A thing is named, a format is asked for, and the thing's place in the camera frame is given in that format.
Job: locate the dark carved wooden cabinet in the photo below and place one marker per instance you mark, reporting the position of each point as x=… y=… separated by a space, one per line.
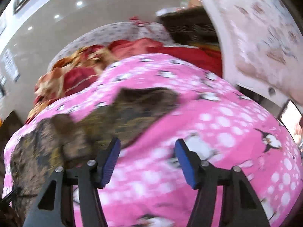
x=189 y=26

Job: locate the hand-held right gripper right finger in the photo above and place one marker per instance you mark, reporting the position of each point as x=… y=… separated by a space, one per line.
x=187 y=165

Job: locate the grey floral pillow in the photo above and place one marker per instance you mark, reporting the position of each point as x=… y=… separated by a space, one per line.
x=113 y=33

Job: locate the white wall chart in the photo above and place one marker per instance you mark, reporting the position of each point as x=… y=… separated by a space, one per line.
x=11 y=65

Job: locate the phone with lit screen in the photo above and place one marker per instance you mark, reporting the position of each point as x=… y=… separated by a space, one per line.
x=292 y=120

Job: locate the white plastic chair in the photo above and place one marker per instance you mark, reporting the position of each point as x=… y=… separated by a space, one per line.
x=255 y=35

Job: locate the red and gold floral quilt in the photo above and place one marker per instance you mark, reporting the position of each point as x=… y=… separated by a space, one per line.
x=75 y=75

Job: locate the pink penguin blanket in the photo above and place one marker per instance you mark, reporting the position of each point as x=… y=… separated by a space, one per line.
x=213 y=123

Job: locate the brown floral shirt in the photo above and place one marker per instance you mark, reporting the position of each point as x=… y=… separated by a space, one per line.
x=106 y=120

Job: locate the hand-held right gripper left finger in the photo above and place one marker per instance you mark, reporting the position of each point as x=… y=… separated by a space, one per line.
x=111 y=163

